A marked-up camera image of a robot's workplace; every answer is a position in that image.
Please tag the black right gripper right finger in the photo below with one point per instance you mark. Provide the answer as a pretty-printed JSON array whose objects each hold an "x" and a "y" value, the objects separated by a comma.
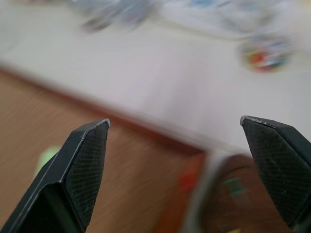
[{"x": 279, "y": 165}]

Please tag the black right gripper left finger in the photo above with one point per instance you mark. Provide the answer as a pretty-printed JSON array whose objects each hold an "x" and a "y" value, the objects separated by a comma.
[{"x": 73, "y": 179}]

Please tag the light green sticky note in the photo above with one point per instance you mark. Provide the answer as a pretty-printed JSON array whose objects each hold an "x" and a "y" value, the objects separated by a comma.
[{"x": 46, "y": 157}]

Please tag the brown wooden tray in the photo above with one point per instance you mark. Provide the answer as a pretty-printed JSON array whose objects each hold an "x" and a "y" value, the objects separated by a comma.
[{"x": 136, "y": 170}]

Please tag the green pushpin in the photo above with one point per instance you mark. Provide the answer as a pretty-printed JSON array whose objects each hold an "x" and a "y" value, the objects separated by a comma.
[{"x": 234, "y": 187}]

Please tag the orange-brown container with rim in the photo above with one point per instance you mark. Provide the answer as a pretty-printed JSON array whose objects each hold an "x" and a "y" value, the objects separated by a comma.
[{"x": 206, "y": 174}]

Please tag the red pushpin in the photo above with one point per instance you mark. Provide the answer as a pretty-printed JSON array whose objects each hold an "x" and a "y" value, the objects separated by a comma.
[{"x": 188, "y": 180}]

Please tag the round container of colourful pins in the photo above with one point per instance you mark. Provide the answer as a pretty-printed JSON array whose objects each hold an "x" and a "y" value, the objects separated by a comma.
[{"x": 266, "y": 54}]

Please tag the clear plastic bag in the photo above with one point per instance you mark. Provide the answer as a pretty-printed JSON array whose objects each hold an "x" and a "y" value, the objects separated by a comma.
[{"x": 226, "y": 17}]

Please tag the dark blurry object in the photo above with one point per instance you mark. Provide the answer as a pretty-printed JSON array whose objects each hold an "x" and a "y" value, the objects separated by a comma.
[{"x": 107, "y": 17}]

